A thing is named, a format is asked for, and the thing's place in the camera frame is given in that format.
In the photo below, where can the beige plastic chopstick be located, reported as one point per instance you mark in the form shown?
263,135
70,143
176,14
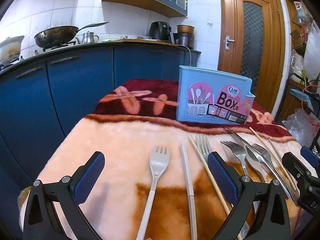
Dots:
187,172

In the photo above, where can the metal spoon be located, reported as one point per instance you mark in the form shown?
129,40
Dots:
253,163

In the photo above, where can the white plastic bag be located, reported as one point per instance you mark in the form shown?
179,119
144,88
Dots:
312,52

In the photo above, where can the blue kitchen base cabinets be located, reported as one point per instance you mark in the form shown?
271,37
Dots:
80,85

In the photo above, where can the beige plastic fork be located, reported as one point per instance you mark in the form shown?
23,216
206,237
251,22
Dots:
160,161

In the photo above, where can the clear plastic bag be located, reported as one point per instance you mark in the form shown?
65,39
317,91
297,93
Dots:
300,125

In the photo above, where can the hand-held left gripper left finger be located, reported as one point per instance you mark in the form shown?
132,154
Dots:
91,177

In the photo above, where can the light blue utensil box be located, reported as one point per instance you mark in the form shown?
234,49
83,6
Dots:
185,97

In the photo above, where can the gas stove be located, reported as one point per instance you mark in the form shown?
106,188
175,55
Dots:
58,47

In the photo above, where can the wooden shelf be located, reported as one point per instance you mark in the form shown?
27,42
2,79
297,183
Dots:
296,37

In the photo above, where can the printed plush blanket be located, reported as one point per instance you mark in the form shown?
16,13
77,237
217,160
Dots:
125,140

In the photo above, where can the light blue plastic tray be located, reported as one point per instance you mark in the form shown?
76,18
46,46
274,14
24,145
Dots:
301,96

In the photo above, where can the metal table knife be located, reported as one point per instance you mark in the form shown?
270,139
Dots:
240,138

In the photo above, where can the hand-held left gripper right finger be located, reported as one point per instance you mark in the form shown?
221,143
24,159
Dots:
221,177

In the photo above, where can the brown pot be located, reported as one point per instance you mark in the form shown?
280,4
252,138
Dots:
185,29

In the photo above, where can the black wok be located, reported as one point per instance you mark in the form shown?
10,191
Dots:
56,36

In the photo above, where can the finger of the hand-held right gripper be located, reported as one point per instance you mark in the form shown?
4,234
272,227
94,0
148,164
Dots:
295,165
306,152

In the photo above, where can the wooden chopstick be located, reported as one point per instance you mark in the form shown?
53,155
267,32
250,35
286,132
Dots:
262,140
277,152
200,155

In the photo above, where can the wooden door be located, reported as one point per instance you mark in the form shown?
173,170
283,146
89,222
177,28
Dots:
231,17

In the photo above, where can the metal fork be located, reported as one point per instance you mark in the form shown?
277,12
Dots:
236,150
203,143
262,152

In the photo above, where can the black air fryer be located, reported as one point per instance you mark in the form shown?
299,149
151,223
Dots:
159,31

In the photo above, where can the metal kettle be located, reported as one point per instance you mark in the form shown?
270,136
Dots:
88,38

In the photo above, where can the white cooking pot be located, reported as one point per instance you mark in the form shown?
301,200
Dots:
11,46

